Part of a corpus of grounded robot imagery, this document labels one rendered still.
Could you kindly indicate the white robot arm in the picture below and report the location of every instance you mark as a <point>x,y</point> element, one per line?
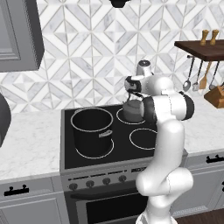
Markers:
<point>167,140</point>

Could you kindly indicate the grey base cupboard door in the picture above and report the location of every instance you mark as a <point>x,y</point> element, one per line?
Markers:
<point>204,192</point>
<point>32,211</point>

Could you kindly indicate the dark grey rounded appliance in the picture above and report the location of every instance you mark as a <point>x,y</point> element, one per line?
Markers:
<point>4,119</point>

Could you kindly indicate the hanging dark metal spoon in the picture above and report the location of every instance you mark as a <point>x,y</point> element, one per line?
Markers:
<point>212,86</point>

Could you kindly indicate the wooden knife block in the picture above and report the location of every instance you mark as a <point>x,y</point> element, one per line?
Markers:
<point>217,97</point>

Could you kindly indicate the grey wall cupboard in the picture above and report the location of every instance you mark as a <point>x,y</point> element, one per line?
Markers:
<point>33,38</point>

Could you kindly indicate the black cooking pot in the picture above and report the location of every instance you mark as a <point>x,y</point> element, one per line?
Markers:
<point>92,134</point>

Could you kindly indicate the hanging wooden spatula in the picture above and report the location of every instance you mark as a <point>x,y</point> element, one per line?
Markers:
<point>203,83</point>

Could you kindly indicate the grey wall cupboard door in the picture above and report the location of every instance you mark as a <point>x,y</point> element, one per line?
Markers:
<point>10,29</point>

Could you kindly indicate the hanging metal slotted spatula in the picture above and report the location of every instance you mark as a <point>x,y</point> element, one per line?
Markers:
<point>196,85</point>

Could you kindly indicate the grey drawer front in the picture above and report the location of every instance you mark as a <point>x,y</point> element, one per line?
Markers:
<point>43,188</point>
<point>197,163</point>

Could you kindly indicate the black range hood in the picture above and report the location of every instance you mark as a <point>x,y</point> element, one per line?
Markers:
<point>119,2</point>

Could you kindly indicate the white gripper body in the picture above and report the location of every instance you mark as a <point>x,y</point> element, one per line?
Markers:
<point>130,83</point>

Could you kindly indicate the dark stove knob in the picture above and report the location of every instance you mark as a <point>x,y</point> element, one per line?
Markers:
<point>106,181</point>
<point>89,183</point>
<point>73,186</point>
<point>122,178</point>

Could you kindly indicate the grey metal kettle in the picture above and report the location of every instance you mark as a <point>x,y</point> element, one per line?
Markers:
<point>131,111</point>

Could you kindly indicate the wooden shaker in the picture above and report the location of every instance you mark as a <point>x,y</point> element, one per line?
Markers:
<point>204,38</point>
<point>214,37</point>

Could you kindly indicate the dark wooden wall shelf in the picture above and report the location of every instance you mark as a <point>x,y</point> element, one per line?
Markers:
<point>204,49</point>

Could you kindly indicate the hanging metal ladle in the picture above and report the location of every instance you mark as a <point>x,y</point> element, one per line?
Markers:
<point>187,84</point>

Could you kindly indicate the oven door with window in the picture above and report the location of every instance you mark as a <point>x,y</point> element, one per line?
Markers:
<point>110,208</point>

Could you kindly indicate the black and steel stove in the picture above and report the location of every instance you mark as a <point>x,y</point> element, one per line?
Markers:
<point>122,145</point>

